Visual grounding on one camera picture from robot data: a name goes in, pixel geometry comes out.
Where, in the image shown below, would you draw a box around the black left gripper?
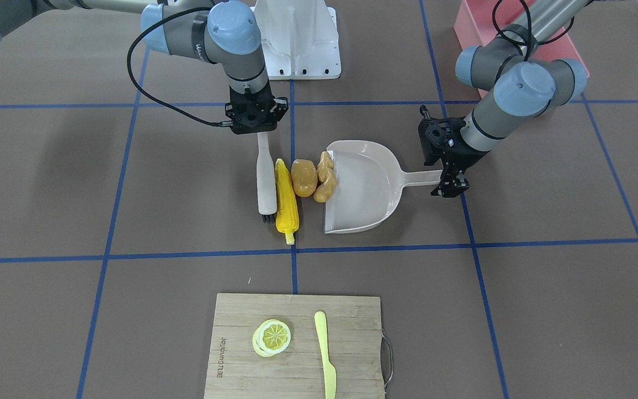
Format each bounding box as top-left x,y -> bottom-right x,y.
418,105 -> 488,198

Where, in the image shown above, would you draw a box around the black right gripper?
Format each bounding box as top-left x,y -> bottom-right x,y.
225,83 -> 289,135

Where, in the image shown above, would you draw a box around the beige hand brush black bristles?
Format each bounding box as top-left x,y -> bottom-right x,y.
256,132 -> 277,224

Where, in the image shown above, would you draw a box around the beige plastic dustpan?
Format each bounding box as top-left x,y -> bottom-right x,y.
323,140 -> 441,233

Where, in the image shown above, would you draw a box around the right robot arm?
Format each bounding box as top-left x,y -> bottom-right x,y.
0,1 -> 289,135

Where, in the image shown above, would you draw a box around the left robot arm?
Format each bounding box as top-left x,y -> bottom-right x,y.
418,1 -> 588,198

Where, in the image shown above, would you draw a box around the pink plastic bin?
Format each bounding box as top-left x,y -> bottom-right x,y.
454,1 -> 589,106

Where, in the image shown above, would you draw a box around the toy ginger root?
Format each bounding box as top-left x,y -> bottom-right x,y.
313,151 -> 338,203

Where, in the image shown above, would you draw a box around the yellow toy corn cob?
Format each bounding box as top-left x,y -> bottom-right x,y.
274,157 -> 300,245

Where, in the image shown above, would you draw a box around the bamboo cutting board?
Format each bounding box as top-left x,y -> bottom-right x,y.
203,293 -> 385,398

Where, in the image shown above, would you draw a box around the yellow toy lemon slices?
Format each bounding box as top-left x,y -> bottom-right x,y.
251,320 -> 291,357

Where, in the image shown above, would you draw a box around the yellow plastic knife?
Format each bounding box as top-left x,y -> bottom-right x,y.
314,311 -> 337,398

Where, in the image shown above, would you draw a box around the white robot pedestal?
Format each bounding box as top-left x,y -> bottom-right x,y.
251,1 -> 342,80

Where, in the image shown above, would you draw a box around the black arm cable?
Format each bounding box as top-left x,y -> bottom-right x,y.
492,0 -> 577,62

